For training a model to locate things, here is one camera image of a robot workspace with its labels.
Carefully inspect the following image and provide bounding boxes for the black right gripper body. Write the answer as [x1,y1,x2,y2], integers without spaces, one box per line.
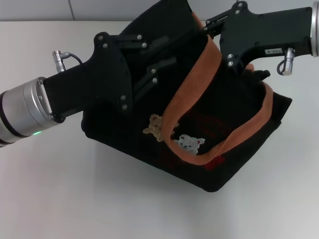
[220,0,314,73]

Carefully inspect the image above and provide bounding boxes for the grey right gripper cable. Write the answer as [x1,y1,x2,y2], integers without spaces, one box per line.
[277,59,287,75]

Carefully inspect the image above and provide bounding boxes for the black food bag orange handles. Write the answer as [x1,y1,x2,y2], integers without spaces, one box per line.
[81,0,293,193]

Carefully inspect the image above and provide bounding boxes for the silver right gripper plug connector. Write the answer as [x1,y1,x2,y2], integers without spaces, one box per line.
[281,48,297,76]

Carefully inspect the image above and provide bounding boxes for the silver left gripper plug connector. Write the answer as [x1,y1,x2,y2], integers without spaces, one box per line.
[51,49,66,73]

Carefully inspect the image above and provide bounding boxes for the silver gripper plug connector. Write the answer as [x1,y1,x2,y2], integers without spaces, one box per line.
[281,48,297,76]
[51,49,66,73]

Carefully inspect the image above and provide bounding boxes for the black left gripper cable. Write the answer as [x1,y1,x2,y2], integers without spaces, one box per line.
[63,51,85,66]

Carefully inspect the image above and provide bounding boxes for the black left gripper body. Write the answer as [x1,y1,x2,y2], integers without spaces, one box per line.
[43,31,135,123]

